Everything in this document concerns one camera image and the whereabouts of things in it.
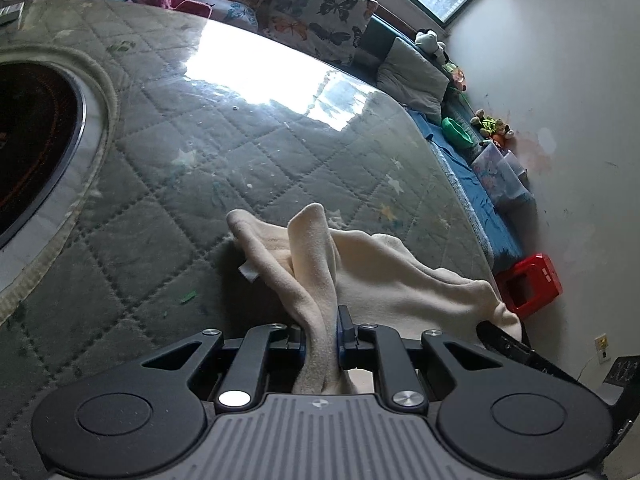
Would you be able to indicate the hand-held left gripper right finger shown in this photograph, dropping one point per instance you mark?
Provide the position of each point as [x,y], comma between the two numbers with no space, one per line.
[343,330]

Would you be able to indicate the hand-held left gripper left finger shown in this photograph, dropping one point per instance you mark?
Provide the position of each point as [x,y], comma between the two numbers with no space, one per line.
[297,345]

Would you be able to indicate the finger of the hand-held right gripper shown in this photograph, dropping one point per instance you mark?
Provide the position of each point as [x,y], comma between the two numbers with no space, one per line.
[502,342]

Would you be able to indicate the cream knit garment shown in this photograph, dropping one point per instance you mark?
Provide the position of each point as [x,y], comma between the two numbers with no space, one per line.
[400,280]

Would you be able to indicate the red plastic stool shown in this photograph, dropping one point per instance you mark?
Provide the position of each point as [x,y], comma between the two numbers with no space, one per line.
[530,285]

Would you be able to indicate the small green paper scrap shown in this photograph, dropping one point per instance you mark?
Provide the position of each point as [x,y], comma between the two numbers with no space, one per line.
[187,298]

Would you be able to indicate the blue sofa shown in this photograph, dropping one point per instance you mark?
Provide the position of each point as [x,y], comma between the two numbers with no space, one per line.
[480,200]

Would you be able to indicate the clear plastic storage box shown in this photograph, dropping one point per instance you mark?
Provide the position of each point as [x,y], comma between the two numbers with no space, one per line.
[497,172]

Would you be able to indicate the green bowl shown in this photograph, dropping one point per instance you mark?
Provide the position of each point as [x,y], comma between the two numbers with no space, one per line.
[456,132]

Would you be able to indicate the brown and green plush toy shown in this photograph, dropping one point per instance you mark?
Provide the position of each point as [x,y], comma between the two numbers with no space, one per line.
[492,127]

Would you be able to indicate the grey cushion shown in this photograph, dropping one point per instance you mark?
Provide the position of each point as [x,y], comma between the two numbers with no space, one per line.
[412,77]

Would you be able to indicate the pink and green plush toy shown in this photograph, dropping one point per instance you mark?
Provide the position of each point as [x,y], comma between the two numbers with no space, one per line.
[455,75]

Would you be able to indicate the panda plush toy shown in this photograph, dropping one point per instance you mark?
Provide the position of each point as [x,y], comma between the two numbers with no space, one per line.
[430,44]

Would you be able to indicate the butterfly print cushion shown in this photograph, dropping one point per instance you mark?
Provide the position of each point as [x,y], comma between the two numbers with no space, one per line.
[320,15]

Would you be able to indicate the round black induction cooktop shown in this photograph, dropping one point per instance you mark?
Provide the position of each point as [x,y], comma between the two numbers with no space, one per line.
[30,135]

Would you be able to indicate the butterfly print pillow left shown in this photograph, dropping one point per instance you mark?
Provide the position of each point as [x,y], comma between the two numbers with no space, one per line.
[230,7]

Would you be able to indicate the grey remote control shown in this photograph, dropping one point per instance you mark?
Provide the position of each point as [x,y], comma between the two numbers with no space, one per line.
[10,14]

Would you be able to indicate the wall socket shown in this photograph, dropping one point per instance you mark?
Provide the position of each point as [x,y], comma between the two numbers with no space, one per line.
[602,347]

